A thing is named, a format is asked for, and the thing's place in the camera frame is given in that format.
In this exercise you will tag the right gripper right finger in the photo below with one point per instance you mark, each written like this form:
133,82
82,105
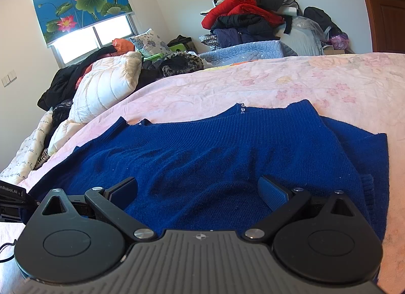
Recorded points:
284,204

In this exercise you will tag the dark navy jacket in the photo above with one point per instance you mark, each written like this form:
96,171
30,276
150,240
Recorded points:
242,28

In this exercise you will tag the blue knit sweater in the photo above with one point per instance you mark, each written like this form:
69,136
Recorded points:
203,175

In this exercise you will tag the black garment by window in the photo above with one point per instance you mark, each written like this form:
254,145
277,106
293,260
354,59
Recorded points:
62,86

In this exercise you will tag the red jacket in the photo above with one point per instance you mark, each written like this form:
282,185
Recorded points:
238,7

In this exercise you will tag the floral grey pillow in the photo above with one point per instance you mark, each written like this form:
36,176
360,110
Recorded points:
149,43

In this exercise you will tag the light blue quilted blanket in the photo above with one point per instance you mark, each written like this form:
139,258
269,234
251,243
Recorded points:
262,50

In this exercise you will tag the brown wooden door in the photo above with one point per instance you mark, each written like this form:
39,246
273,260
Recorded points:
386,20

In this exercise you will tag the white script-print quilt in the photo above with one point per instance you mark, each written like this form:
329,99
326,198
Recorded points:
27,155

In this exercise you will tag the leopard print garment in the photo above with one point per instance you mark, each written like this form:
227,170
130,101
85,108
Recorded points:
180,63

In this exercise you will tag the orange garment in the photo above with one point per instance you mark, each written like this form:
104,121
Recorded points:
122,46

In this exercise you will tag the white wall switch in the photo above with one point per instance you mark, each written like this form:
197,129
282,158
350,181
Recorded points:
9,78

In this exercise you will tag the window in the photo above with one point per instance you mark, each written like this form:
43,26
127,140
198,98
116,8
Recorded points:
77,45

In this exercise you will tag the pink bed sheet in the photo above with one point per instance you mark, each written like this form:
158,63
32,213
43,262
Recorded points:
364,90

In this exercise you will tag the purple plastic bag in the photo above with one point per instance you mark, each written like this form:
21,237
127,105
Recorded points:
340,41

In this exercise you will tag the white puffer jacket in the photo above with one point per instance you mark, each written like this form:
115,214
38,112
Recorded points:
109,81

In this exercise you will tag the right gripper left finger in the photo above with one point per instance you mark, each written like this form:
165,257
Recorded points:
109,206

